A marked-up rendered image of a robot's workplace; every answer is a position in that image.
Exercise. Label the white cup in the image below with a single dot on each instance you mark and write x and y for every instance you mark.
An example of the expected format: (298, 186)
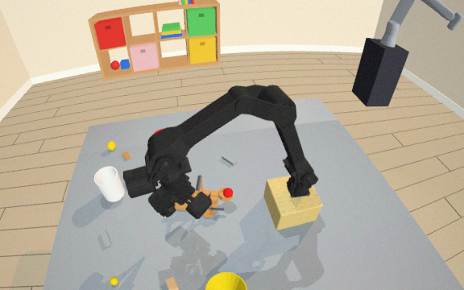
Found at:
(109, 183)

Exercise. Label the red ball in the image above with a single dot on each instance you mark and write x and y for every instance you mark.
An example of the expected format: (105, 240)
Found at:
(227, 192)

